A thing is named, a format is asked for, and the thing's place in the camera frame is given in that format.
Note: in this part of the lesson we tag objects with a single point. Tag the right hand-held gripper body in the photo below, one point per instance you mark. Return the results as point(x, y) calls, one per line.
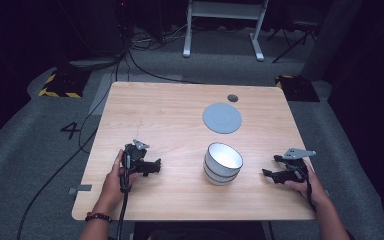
point(298, 168)

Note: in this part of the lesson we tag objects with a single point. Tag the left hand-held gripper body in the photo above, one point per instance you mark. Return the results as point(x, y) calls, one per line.
point(134, 160)

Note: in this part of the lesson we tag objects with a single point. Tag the person's right hand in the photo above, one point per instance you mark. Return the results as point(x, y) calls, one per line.
point(315, 191)

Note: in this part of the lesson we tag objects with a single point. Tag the person's left hand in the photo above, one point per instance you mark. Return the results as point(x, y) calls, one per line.
point(111, 186)

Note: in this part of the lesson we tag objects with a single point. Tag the white bowl with dark rim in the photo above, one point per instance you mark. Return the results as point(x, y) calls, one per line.
point(215, 181)
point(223, 156)
point(213, 173)

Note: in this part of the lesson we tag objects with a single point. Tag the grey tape strip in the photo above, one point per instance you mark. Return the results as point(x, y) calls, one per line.
point(80, 189)

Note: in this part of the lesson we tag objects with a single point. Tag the grey round plate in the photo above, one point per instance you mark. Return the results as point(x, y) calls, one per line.
point(222, 118)

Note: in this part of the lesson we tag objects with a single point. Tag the yellow-black striped stand base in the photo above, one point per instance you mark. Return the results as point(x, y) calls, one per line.
point(296, 88)
point(65, 85)

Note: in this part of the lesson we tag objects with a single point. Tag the person's dark clothing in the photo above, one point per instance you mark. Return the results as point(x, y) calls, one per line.
point(200, 231)

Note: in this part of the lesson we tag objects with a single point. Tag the dark round table grommet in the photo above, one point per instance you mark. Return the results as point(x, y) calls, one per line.
point(232, 98)

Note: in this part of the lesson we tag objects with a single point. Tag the black tripod stand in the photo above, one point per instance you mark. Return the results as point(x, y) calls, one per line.
point(293, 36)

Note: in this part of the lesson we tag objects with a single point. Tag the grey curtain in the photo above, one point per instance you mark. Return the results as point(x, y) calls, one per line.
point(333, 36)

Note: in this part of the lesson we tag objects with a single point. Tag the white metal desk frame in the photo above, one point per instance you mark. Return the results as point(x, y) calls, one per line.
point(225, 10)

